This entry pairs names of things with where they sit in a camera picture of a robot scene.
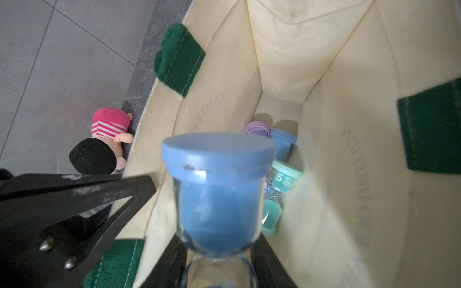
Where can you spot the teal green hourglass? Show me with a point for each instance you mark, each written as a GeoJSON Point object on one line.
{"type": "Point", "coordinates": [280, 181]}

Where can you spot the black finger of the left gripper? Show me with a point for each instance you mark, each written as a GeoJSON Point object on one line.
{"type": "Point", "coordinates": [55, 228]}

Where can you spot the purple hourglass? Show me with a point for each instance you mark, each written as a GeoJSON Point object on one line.
{"type": "Point", "coordinates": [258, 128]}

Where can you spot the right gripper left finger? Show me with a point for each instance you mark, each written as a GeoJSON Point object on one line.
{"type": "Point", "coordinates": [169, 269]}

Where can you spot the blue hourglass pile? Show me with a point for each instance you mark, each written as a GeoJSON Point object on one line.
{"type": "Point", "coordinates": [218, 181]}

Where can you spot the cream canvas tote bag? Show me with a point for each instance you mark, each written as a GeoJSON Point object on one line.
{"type": "Point", "coordinates": [372, 90]}

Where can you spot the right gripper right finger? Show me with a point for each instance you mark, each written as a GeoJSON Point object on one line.
{"type": "Point", "coordinates": [269, 270]}

